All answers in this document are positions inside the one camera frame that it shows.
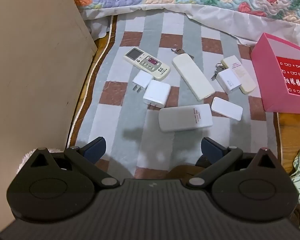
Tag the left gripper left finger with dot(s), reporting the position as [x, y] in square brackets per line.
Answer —
[85, 158]

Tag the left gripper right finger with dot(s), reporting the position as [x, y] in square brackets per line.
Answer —
[221, 159]

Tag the grey-white remote with label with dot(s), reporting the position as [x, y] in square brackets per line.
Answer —
[183, 118]

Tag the long white remote back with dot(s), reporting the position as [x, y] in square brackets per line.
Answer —
[193, 76]

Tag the cream remote with label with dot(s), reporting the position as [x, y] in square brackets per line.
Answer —
[247, 82]

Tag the white cube charger adapter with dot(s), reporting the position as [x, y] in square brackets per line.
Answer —
[228, 80]

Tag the large white plug charger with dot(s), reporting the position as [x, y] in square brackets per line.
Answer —
[157, 94]

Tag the small white plug charger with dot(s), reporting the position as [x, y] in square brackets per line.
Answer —
[141, 81]

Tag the air conditioner remote with screen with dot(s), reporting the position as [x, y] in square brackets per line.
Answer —
[148, 63]

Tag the checkered striped floor mat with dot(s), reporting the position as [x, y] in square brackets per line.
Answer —
[153, 126]

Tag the pink cardboard box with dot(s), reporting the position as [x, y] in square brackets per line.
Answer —
[277, 66]

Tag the beige wooden cabinet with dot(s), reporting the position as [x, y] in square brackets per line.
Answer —
[45, 53]

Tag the white bed sheet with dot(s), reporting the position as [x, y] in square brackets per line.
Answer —
[239, 24]

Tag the silver keys on ring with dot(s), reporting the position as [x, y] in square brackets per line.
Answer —
[180, 51]

